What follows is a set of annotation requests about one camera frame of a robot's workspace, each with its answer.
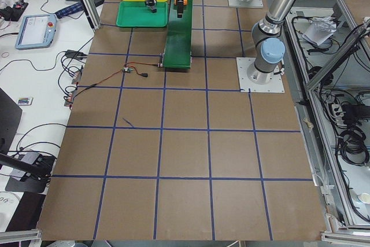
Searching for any orange cylinder with label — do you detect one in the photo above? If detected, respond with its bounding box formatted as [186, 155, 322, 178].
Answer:
[174, 0, 188, 6]

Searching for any green plastic tray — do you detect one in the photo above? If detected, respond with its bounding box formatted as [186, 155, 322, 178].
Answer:
[116, 1, 168, 28]

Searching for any green conveyor belt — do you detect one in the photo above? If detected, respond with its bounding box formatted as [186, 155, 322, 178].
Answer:
[162, 0, 193, 69]

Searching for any small green circuit board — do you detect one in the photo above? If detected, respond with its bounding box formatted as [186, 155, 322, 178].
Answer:
[123, 67, 133, 73]

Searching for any blue checkered cloth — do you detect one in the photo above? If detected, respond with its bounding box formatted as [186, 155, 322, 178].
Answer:
[55, 2, 83, 19]

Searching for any teach pendant near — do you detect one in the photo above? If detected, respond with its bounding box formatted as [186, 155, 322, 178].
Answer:
[15, 14, 57, 50]

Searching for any black monitor stand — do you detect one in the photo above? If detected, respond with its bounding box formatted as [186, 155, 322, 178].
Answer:
[1, 90, 56, 193]

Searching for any red black wire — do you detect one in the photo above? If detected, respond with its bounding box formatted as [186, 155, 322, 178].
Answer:
[72, 61, 160, 97]

